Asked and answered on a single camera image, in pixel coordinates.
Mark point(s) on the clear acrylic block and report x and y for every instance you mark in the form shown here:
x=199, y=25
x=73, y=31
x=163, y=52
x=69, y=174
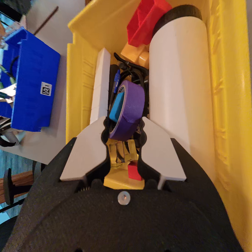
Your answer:
x=122, y=153

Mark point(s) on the small red cube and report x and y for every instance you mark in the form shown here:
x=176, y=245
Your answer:
x=134, y=172

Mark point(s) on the blue ballpoint pen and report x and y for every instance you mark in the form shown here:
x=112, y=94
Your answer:
x=117, y=78

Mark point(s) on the white bottle black cap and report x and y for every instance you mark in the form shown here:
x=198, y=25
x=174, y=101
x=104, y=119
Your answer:
x=177, y=78

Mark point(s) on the yellow plastic bin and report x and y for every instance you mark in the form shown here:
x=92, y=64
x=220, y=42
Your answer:
x=226, y=98

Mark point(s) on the grey desk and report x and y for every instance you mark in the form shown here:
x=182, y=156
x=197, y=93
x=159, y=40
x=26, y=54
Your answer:
x=45, y=31

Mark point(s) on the purple tape roll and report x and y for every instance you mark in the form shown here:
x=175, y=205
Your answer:
x=131, y=102

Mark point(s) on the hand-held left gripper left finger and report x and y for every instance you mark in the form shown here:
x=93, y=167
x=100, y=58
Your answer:
x=86, y=151

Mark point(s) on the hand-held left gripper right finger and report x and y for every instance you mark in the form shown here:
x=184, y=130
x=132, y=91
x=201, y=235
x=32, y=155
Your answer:
x=161, y=155

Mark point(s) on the red toy brick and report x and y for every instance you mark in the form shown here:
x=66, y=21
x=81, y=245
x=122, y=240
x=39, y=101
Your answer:
x=143, y=25

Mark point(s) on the orange toy brick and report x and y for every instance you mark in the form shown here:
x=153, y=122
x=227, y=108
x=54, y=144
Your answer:
x=131, y=54

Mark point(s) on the blue foam eraser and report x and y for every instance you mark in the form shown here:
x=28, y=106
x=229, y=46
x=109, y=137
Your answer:
x=117, y=108

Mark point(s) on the long white box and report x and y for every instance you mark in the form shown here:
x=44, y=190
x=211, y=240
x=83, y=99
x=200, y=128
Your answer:
x=100, y=88

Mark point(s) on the blue plastic bin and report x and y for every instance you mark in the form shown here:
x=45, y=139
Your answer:
x=35, y=68

